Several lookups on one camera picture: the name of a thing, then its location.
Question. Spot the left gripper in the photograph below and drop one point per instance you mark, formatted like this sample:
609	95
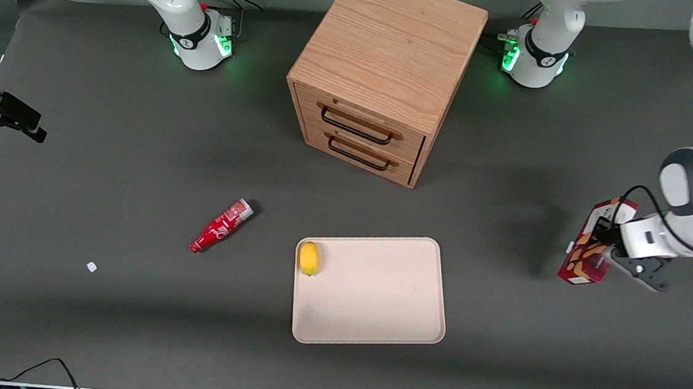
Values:
604	231

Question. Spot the red cookie box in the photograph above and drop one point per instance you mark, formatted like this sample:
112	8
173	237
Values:
582	262

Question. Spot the beige plastic tray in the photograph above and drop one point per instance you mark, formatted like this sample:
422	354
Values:
375	296

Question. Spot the small white paper scrap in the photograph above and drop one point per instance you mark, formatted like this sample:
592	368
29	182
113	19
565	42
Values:
91	267

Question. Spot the red cola bottle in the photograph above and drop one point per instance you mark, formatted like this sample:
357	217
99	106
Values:
219	229

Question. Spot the yellow lemon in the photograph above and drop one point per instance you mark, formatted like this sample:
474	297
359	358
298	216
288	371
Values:
309	258

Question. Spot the wooden two-drawer cabinet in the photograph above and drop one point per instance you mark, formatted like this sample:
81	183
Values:
389	43

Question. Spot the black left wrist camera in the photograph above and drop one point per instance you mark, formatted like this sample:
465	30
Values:
609	234

